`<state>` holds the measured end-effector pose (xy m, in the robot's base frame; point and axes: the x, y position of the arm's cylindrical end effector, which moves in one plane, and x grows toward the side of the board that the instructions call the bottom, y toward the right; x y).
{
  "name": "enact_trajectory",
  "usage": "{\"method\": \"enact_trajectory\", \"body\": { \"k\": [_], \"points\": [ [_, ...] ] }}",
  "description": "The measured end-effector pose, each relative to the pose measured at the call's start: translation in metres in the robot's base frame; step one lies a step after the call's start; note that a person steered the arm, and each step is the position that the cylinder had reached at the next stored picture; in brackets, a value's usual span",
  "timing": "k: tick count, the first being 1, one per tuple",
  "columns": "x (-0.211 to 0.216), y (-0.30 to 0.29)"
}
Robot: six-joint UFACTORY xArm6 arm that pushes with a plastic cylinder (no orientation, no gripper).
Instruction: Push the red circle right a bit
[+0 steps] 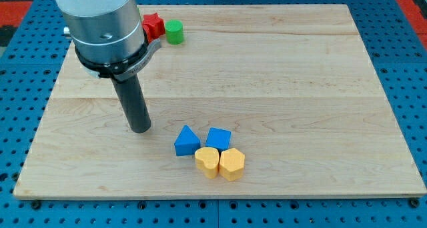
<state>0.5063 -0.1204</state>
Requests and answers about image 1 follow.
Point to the black pusher mount clamp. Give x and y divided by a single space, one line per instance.
122 70

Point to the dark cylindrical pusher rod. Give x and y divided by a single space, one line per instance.
133 103

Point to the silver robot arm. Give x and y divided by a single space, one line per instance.
110 43

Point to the red star block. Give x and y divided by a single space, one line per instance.
156 24

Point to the green cylinder block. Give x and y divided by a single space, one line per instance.
174 32

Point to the blue triangle block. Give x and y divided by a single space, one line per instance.
187 142

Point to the blue square block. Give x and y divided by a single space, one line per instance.
218 138

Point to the yellow heart block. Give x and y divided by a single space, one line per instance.
207 160

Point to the yellow hexagon block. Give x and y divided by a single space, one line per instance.
232 163

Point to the wooden board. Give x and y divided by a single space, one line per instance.
294 84

